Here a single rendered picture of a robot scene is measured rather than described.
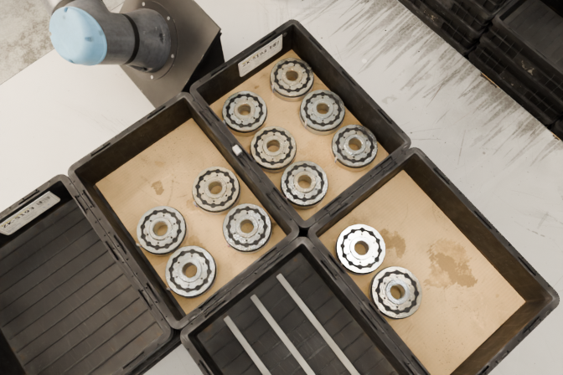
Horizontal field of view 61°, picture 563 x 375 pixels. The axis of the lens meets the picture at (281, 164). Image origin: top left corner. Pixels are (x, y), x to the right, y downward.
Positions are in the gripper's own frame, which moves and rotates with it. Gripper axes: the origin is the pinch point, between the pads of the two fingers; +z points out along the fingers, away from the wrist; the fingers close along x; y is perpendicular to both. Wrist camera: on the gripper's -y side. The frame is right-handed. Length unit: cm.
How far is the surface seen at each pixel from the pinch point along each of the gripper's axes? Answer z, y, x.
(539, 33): 37, 64, 74
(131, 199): -8, 35, -71
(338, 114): -11, 51, -23
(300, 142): -8, 50, -34
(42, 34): 76, -88, -59
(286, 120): -8, 44, -32
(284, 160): -11, 51, -40
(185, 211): -8, 45, -63
